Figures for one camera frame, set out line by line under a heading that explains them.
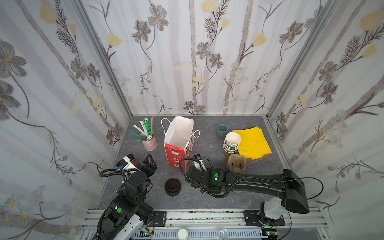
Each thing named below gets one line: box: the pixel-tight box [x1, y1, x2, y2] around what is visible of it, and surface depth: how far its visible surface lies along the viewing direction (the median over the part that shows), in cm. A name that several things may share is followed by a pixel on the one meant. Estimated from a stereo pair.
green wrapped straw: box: [143, 119, 152, 136], surface depth 95 cm
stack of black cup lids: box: [164, 178, 181, 197], surface depth 81 cm
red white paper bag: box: [161, 116, 200, 170], surface depth 83 cm
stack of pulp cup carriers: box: [227, 153, 247, 173], surface depth 90 cm
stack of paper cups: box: [223, 131, 242, 158], surface depth 87 cm
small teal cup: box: [217, 124, 229, 138], surface depth 107 cm
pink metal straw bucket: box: [142, 131, 158, 152], surface depth 95 cm
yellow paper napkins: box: [232, 126, 272, 160], surface depth 100 cm
